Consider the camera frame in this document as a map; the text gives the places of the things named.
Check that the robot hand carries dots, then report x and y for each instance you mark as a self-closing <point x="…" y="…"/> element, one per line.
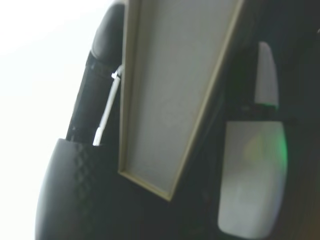
<point x="100" y="200"/>

